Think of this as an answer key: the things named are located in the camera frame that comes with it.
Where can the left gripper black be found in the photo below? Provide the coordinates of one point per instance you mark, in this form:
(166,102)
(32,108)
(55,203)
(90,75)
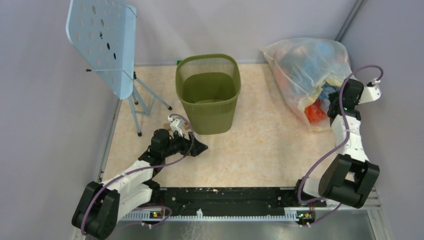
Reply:
(185,142)

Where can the green mesh trash bin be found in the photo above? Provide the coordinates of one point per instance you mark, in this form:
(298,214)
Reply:
(208,87)

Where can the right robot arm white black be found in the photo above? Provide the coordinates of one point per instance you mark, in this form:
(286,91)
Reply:
(350,177)

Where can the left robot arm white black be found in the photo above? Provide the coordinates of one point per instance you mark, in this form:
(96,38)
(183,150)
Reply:
(103,204)

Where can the large translucent bag of trash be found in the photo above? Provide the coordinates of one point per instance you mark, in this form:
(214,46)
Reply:
(306,70)

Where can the plain wooden tile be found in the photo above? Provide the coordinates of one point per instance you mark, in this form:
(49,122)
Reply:
(187,127)

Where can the wooden letter tile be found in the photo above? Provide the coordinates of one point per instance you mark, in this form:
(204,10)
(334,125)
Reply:
(167,126)

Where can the white toothed rack strip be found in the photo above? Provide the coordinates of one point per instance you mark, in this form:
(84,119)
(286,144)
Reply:
(144,216)

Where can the light blue music stand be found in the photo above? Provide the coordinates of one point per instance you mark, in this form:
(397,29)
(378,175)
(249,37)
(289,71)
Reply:
(104,33)

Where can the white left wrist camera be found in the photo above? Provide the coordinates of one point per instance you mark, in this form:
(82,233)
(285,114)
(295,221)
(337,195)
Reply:
(176,125)

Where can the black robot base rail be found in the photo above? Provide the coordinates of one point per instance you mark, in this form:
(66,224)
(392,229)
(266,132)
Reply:
(226,201)

